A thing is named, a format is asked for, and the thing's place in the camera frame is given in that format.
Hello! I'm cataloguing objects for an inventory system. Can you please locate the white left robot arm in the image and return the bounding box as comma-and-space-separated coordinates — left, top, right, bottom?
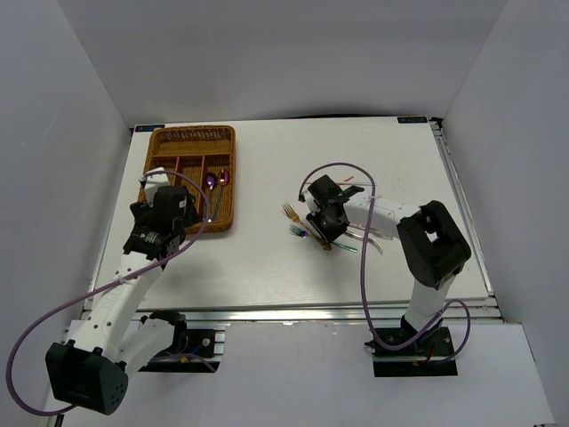
45, 185, 198, 415

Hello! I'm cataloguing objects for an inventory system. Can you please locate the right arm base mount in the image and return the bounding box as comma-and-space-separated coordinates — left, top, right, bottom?
365, 322, 458, 378

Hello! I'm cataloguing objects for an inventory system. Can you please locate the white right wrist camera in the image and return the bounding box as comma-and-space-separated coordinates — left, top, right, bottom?
299, 189, 325, 236

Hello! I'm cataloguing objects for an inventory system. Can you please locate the iridescent rainbow fork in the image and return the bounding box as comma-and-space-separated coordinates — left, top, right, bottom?
289, 224, 359, 254

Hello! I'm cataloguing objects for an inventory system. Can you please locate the woven wicker cutlery tray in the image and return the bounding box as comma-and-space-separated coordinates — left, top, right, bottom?
143, 125, 236, 233

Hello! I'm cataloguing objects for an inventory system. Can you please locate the blue label sticker left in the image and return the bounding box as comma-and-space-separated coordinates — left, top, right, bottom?
133, 124, 165, 133

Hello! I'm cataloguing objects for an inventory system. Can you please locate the gold fork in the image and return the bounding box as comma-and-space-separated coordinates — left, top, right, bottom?
282, 203, 324, 241

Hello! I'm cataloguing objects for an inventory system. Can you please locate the pink handle silver fork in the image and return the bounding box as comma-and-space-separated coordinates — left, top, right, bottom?
349, 224, 394, 240

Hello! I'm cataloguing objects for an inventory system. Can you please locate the blue label sticker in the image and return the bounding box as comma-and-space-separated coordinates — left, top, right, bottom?
397, 116, 429, 124
133, 124, 165, 133

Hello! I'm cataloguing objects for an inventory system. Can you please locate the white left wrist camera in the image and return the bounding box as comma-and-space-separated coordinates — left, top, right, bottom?
139, 167, 171, 201

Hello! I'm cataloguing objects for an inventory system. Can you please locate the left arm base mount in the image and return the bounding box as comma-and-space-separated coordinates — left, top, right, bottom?
140, 310, 220, 374

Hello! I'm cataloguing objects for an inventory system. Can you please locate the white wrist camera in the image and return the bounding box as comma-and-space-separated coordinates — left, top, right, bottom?
299, 189, 325, 236
139, 167, 171, 201

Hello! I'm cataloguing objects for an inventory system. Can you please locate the gold bowl purple spoon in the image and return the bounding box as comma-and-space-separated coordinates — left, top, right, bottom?
204, 172, 219, 222

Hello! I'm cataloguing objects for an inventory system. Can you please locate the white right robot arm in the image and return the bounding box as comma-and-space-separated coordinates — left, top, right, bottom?
299, 174, 471, 355

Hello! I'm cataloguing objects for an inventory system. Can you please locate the blue label sticker right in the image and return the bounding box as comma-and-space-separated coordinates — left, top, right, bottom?
397, 116, 429, 124

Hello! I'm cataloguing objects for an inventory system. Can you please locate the iridescent purple spoon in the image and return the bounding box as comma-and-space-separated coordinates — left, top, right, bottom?
212, 169, 230, 222

